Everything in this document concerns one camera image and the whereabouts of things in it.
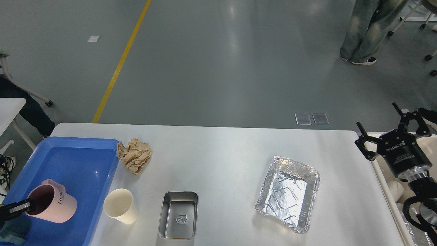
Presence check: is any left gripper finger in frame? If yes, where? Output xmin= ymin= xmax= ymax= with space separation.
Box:
xmin=0 ymin=199 xmax=36 ymax=222

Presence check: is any stainless steel rectangular tray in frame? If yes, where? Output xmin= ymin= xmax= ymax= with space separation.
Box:
xmin=158 ymin=191 xmax=198 ymax=240

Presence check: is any white side table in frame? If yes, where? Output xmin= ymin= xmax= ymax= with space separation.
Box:
xmin=0 ymin=98 xmax=36 ymax=151

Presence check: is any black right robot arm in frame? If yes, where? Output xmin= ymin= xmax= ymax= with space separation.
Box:
xmin=355 ymin=102 xmax=437 ymax=245

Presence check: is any cream paper cup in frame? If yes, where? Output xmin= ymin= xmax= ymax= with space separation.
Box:
xmin=103 ymin=188 xmax=138 ymax=224

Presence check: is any pink plastic mug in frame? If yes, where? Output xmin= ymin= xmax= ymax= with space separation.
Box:
xmin=25 ymin=179 xmax=77 ymax=223

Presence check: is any foil tray in bin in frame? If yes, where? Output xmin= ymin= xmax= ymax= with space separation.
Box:
xmin=403 ymin=218 xmax=417 ymax=246

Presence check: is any blue plastic tray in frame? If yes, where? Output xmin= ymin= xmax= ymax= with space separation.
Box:
xmin=4 ymin=137 xmax=119 ymax=246

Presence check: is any crumpled brown paper ball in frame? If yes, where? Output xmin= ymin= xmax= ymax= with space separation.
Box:
xmin=116 ymin=138 xmax=153 ymax=175

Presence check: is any white plastic bin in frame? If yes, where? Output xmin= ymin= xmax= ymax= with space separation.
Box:
xmin=370 ymin=134 xmax=436 ymax=246

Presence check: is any person in light jeans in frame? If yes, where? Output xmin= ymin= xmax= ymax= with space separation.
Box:
xmin=340 ymin=0 xmax=407 ymax=65

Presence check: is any person in dark jeans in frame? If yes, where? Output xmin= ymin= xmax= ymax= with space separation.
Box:
xmin=417 ymin=107 xmax=437 ymax=131

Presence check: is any aluminium foil tray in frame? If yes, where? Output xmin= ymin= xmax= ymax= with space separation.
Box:
xmin=254 ymin=155 xmax=320 ymax=234

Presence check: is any seated person leg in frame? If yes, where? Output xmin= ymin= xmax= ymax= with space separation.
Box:
xmin=0 ymin=76 xmax=56 ymax=138

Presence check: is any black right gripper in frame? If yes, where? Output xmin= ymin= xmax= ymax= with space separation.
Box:
xmin=354 ymin=102 xmax=433 ymax=179

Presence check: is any teal cup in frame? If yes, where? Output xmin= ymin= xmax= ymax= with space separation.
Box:
xmin=0 ymin=216 xmax=31 ymax=246

